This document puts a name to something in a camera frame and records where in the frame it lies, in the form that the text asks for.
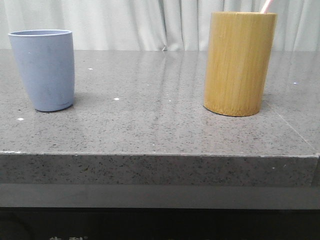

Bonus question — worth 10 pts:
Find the blue plastic cup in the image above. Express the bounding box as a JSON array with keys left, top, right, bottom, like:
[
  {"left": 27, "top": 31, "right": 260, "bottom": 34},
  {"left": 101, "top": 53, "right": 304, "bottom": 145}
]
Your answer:
[{"left": 8, "top": 29, "right": 75, "bottom": 112}]

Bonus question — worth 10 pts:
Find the bamboo chopstick holder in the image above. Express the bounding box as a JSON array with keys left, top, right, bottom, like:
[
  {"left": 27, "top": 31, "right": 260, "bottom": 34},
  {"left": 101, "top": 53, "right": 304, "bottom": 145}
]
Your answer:
[{"left": 203, "top": 11, "right": 277, "bottom": 117}]

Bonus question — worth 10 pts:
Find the white curtain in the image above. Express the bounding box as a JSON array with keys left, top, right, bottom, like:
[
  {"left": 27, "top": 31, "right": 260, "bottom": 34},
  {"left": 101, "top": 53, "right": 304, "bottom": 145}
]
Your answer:
[{"left": 0, "top": 0, "right": 320, "bottom": 52}]

